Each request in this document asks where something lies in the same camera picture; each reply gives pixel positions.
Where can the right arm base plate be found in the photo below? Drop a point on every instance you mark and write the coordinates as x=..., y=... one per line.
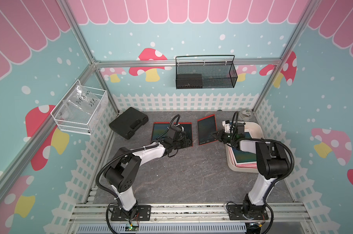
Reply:
x=240, y=212

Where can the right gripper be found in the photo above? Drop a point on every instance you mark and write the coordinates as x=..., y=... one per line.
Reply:
x=220, y=134

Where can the clear plastic bag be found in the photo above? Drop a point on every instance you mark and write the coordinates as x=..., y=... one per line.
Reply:
x=80, y=105

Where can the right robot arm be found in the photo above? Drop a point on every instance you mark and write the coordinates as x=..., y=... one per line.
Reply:
x=274, y=161

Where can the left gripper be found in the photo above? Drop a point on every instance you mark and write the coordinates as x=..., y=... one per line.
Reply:
x=185, y=139

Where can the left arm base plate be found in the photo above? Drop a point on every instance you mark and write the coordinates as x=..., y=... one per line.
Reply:
x=137, y=213

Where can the red frame writing tablet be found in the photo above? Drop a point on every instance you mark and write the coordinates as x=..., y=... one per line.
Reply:
x=159, y=131

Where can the black box in basket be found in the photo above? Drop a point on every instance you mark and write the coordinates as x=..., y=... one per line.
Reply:
x=189, y=81

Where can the black mesh wall basket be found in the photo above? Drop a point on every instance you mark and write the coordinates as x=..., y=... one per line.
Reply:
x=218, y=71

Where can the black plastic tool case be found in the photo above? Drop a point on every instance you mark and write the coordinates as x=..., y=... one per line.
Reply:
x=129, y=122

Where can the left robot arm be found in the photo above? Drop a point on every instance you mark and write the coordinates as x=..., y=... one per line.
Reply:
x=118, y=175

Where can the white plastic storage box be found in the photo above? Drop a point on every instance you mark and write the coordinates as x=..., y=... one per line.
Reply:
x=252, y=130

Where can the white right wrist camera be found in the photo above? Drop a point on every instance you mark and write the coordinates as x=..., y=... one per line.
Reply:
x=227, y=126

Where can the white wire wall basket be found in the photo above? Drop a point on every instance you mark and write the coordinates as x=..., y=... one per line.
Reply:
x=81, y=128

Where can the clear tape roll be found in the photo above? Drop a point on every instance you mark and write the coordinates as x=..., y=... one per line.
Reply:
x=245, y=115

